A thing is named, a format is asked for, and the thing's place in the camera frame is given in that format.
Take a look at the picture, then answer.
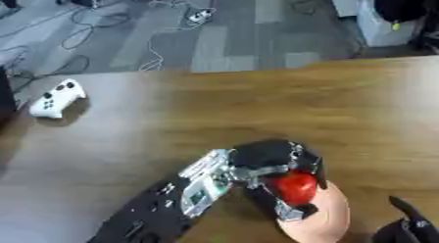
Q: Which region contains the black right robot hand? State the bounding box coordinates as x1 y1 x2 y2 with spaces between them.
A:
370 195 439 243

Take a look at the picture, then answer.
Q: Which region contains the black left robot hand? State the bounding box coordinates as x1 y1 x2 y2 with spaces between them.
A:
227 138 331 222

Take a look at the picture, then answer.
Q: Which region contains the red toy apple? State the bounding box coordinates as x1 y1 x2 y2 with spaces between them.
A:
266 170 319 208

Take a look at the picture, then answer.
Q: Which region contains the white power strip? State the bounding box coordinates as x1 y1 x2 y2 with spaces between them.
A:
185 8 217 25

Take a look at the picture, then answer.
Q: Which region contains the white cabinet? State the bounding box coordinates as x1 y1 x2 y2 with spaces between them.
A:
327 0 427 48

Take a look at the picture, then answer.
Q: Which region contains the black bag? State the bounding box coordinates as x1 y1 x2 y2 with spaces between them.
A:
371 0 439 25

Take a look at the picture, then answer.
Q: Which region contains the white game controller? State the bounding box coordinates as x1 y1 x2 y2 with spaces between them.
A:
27 77 89 120

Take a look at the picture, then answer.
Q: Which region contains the white cable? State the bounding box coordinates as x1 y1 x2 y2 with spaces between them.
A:
137 0 220 73

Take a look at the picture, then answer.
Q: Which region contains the black cable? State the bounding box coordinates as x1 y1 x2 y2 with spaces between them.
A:
58 5 134 52
8 54 93 93

